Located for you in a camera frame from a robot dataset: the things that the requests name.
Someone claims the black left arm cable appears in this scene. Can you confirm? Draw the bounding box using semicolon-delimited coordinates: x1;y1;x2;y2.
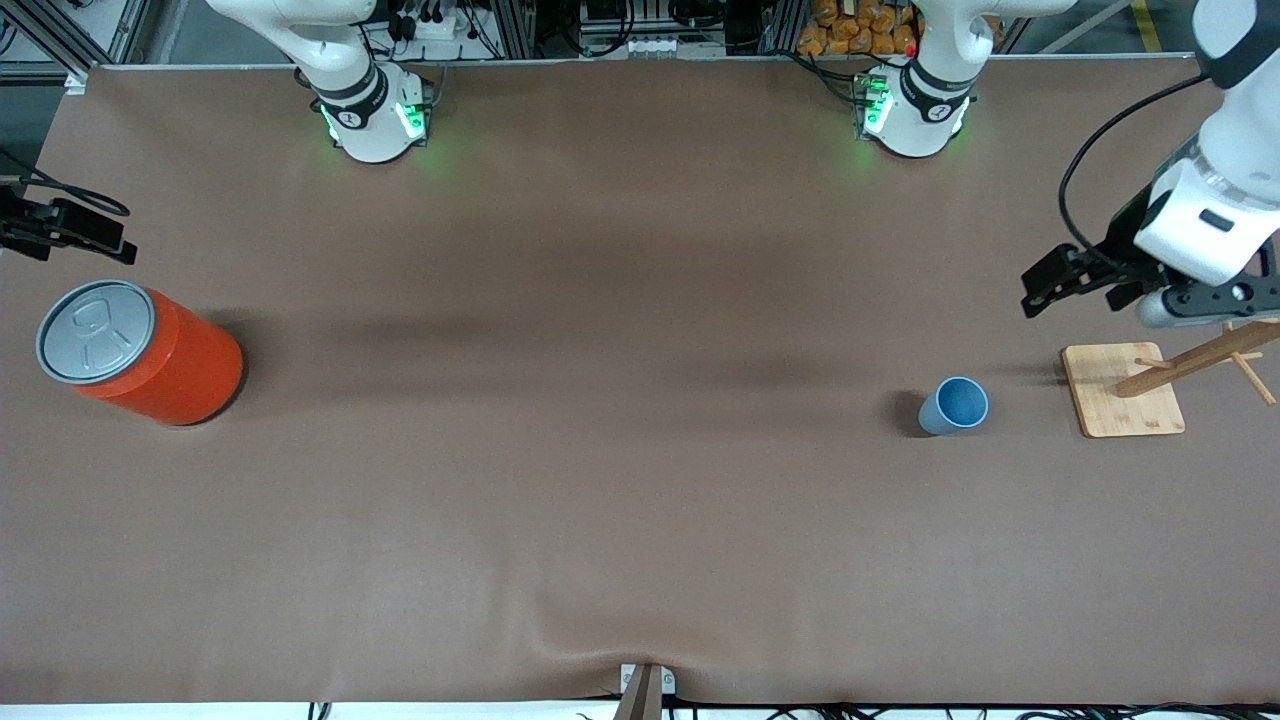
1059;75;1216;263

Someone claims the wooden cup rack with pegs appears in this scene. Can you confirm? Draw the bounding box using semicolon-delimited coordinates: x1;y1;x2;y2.
1060;318;1280;440

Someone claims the metal table edge bracket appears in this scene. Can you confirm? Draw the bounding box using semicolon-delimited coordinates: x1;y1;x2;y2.
618;662;678;720

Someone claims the light blue plastic cup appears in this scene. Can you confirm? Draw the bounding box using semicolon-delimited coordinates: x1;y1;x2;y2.
918;376;990;437

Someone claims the white terminal block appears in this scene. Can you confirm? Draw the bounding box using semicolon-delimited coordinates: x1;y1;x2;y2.
620;36;728;59

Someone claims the white power strip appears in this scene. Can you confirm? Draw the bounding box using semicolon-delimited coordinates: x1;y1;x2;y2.
395;8;483;41

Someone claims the orange snack bags pile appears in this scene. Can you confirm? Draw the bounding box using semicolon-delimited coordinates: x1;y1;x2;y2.
797;0;923;57

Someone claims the orange can with grey lid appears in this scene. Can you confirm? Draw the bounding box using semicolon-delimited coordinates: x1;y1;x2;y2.
36;279;245;428

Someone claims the brown table mat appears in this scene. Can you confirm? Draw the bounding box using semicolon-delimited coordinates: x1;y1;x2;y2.
0;57;1280;706

